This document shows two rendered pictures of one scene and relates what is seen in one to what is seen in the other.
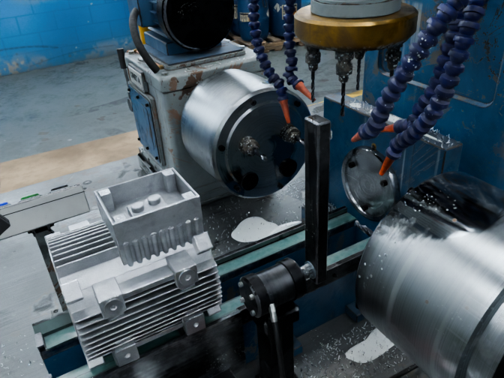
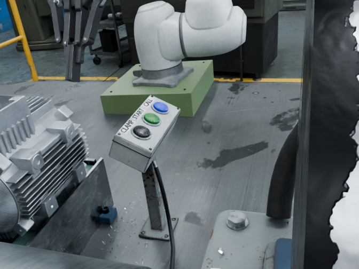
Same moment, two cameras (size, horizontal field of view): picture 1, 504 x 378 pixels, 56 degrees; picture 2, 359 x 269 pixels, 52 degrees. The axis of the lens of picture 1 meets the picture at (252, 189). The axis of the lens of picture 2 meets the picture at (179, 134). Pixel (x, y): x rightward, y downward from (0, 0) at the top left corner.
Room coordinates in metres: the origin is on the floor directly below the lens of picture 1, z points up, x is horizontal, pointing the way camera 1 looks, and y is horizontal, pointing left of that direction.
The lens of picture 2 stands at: (1.19, 0.01, 1.36)
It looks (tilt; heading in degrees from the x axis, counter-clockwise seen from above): 28 degrees down; 138
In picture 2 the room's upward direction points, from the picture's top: 6 degrees counter-clockwise
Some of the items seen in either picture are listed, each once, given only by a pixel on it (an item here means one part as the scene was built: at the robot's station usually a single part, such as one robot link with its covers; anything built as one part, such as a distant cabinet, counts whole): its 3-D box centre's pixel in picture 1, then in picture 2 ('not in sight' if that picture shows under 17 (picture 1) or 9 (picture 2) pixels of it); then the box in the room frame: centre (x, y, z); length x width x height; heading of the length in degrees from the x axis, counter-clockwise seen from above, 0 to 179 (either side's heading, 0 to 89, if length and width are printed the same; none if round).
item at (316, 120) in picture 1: (315, 206); not in sight; (0.53, -0.08, 1.12); 0.04 x 0.03 x 0.26; 118
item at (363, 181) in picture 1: (367, 184); not in sight; (0.75, -0.22, 1.02); 0.15 x 0.02 x 0.15; 28
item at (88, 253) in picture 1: (135, 275); (16, 163); (0.54, 0.18, 1.02); 0.20 x 0.19 x 0.19; 117
